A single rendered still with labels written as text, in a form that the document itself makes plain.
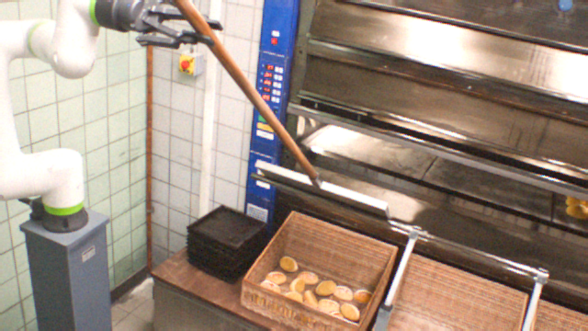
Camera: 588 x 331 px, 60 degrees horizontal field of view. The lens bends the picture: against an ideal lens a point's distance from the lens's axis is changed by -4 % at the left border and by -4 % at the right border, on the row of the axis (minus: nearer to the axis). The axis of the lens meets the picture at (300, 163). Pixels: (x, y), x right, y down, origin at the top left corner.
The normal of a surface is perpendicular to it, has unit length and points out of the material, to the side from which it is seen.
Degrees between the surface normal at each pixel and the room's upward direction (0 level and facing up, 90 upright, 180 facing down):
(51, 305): 90
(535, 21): 90
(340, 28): 70
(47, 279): 90
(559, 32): 90
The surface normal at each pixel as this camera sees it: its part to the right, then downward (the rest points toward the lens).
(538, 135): -0.37, 0.01
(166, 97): -0.44, 0.33
